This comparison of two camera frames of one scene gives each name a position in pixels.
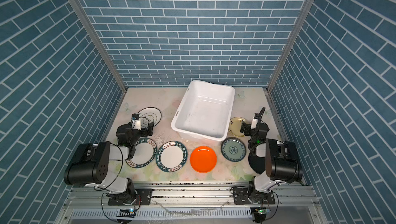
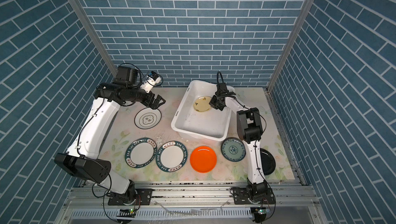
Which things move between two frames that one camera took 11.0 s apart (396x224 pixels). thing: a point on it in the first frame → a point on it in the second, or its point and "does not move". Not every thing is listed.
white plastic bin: x=205 y=113 does not move
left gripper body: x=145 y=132 → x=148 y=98
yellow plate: x=234 y=126 → x=201 y=104
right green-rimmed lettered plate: x=171 y=156 does not move
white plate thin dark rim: x=148 y=115 does not move
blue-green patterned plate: x=233 y=149 does not move
